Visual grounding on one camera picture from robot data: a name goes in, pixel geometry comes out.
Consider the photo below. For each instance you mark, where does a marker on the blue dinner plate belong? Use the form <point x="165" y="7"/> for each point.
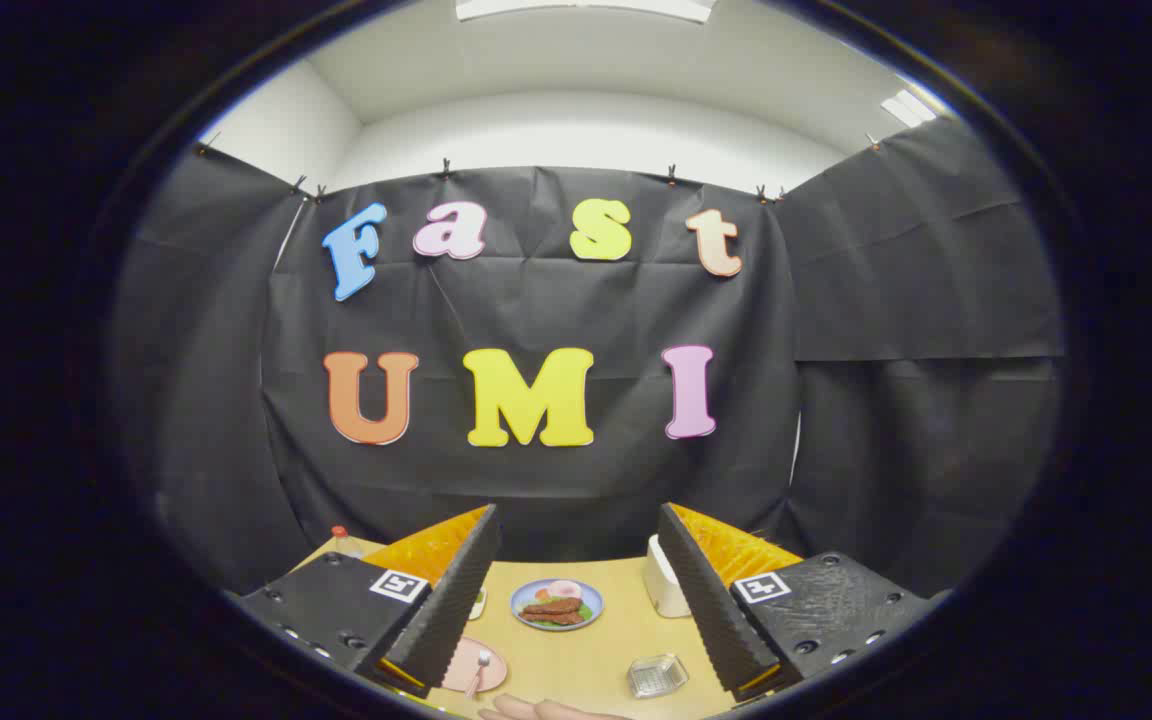
<point x="591" y="605"/>

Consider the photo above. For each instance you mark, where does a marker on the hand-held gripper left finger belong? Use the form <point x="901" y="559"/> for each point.
<point x="456" y="600"/>

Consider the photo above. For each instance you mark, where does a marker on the clear plastic container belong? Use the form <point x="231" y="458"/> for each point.
<point x="656" y="677"/>

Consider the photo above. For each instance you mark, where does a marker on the pink round plate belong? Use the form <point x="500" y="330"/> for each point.
<point x="456" y="670"/>

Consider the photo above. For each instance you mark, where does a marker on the long ceiling light panel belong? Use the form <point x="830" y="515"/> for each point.
<point x="586" y="8"/>

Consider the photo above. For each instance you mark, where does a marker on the clear plastic water bottle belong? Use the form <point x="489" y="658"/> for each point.
<point x="341" y="543"/>

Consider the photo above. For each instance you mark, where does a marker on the small ceiling light panel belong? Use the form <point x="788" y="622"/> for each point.
<point x="908" y="107"/>

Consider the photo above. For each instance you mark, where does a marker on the pink ham slice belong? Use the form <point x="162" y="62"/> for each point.
<point x="564" y="589"/>

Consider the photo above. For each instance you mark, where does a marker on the row of black backdrop clips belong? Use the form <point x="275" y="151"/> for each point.
<point x="446" y="170"/>

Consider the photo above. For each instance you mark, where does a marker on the brown meat slice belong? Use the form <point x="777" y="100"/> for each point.
<point x="556" y="618"/>
<point x="554" y="606"/>

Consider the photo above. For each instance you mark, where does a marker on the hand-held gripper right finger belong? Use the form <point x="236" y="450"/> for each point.
<point x="711" y="610"/>

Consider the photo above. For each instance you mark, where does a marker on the white divided tray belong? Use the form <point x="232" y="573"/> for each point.
<point x="478" y="603"/>

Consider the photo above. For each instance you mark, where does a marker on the white toaster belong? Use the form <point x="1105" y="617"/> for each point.
<point x="661" y="585"/>

